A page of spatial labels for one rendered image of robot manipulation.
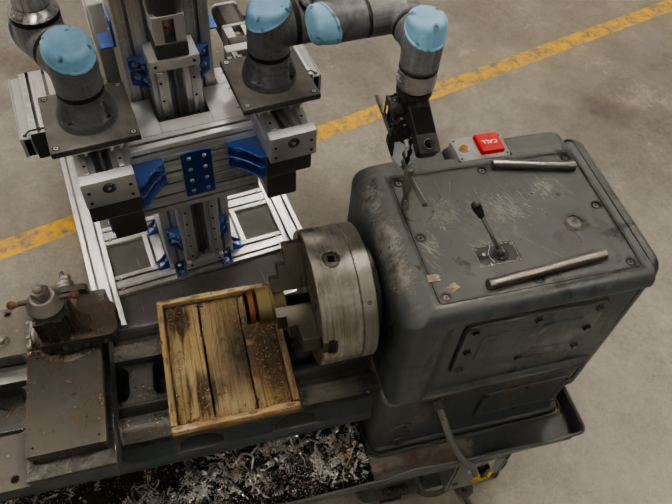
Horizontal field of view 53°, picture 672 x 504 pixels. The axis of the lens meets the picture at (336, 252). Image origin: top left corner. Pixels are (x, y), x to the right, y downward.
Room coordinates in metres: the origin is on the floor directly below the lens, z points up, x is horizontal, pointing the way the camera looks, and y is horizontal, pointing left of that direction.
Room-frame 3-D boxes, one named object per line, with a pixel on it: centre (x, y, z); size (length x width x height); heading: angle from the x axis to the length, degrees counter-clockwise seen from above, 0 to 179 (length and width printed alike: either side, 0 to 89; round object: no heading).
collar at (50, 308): (0.73, 0.61, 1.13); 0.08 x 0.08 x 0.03
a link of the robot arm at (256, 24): (1.50, 0.23, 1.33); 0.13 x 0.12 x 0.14; 115
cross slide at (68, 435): (0.67, 0.59, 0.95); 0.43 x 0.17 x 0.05; 19
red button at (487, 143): (1.21, -0.34, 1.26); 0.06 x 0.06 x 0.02; 19
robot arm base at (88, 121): (1.27, 0.67, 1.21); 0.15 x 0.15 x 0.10
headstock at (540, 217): (1.00, -0.36, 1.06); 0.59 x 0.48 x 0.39; 109
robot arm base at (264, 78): (1.50, 0.23, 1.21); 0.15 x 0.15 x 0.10
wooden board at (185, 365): (0.77, 0.24, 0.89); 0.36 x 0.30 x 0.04; 19
